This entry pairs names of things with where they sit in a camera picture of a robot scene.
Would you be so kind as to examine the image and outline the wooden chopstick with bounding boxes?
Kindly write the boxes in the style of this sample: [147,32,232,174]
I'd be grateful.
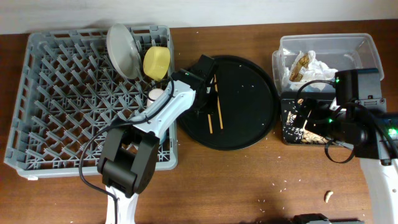
[214,74,224,129]
[207,114,213,134]

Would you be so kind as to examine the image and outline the food scraps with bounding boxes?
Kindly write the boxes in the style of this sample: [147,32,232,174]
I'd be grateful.
[281,99,328,145]

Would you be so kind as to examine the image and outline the white napkin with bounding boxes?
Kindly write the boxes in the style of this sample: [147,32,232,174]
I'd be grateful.
[282,50,338,91]

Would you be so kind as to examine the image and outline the gold coffee stick wrapper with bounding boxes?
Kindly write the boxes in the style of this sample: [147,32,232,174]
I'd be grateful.
[289,53,310,82]

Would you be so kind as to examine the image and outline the pink cup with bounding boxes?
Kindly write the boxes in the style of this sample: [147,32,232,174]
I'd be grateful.
[147,88,164,107]

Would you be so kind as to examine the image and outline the yellow bowl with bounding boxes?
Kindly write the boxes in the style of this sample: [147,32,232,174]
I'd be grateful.
[143,47,171,81]

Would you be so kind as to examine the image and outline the grey plate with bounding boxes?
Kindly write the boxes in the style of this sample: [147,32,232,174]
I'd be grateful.
[106,24,141,79]

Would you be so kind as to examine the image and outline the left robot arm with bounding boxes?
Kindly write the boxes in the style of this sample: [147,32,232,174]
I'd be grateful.
[97,55,218,223]

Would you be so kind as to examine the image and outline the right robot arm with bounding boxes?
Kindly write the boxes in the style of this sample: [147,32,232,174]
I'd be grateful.
[294,68,397,223]

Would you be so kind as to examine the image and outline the grey dishwasher rack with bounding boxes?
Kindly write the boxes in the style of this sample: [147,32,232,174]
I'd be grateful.
[3,25,178,179]

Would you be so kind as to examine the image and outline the black rectangular tray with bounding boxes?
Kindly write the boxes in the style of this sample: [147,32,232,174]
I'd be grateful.
[280,91,335,145]

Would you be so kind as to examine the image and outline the round black tray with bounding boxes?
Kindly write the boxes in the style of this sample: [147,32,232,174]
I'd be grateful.
[178,55,280,151]

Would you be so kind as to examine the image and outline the clear plastic bin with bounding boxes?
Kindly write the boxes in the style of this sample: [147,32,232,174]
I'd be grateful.
[272,33,384,94]

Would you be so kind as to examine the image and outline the fallen food piece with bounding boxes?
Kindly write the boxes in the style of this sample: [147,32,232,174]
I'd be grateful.
[324,190,334,203]

